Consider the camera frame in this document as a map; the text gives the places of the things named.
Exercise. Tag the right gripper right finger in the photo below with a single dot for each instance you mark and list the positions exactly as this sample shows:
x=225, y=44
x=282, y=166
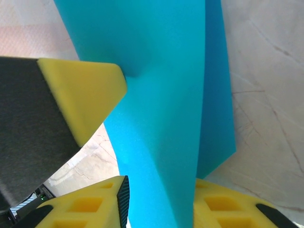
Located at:
x=232, y=209

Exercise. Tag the blue paper sheet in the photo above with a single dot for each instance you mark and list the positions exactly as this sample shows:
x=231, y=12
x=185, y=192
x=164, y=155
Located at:
x=161, y=95

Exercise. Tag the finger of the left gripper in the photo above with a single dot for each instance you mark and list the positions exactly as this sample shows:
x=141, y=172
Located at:
x=47, y=107

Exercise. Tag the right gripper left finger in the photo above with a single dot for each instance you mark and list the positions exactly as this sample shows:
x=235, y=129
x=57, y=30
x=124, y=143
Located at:
x=83, y=209

